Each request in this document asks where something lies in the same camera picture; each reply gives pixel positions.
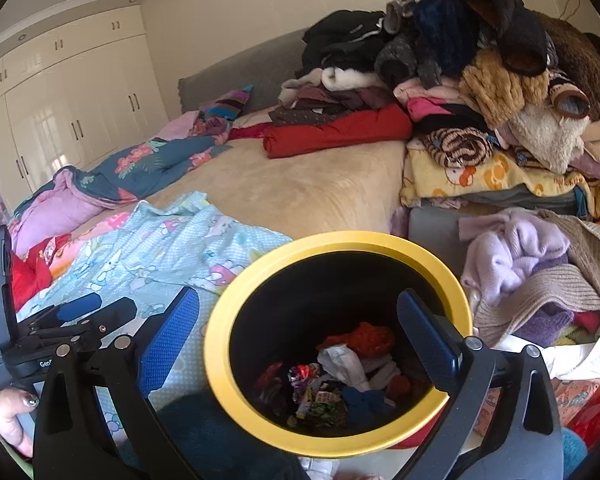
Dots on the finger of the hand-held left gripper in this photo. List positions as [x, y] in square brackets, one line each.
[112, 312]
[77, 307]

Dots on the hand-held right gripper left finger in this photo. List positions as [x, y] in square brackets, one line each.
[172, 340]

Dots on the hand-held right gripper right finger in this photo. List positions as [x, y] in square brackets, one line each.
[427, 340]

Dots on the red plastic bag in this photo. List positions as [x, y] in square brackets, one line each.
[399, 387]
[365, 337]

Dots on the white plastic bag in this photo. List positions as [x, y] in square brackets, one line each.
[340, 360]

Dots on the blue plastic bag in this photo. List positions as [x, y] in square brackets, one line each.
[365, 405]

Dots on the purple printed snack bag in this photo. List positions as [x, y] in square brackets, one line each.
[270, 385]

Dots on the black green snack packet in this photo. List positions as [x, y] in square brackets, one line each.
[325, 405]

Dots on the yellow rimmed black trash bin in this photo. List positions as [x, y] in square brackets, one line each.
[305, 310]

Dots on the red candy wrapper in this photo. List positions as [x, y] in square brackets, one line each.
[305, 375]

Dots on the person's left hand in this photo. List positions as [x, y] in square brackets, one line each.
[7, 415]

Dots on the red cartoon blanket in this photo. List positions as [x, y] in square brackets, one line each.
[35, 270]

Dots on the light blue cartoon sheet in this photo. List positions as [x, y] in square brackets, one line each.
[180, 240]

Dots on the person's teal clad leg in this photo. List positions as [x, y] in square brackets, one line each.
[205, 435]

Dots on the purple knit garment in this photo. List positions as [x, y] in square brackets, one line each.
[545, 325]

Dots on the lilac sweater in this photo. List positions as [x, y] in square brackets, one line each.
[510, 250]

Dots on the beige knit sweater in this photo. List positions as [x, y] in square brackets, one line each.
[545, 285]

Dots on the white cloth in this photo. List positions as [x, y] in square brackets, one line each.
[570, 360]

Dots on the blue floral quilt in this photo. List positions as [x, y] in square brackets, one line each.
[145, 160]

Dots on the yellow cartoon blanket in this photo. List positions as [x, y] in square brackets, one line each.
[505, 180]

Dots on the beige bed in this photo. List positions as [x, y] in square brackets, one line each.
[305, 185]

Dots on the white wardrobe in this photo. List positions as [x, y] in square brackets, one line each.
[80, 95]

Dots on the red jacket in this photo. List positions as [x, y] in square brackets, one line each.
[340, 132]

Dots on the striped colourful sock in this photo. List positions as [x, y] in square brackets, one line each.
[227, 105]

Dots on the grey headboard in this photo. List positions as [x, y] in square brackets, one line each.
[240, 70]

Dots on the pile of clothes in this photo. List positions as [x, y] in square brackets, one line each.
[445, 25]

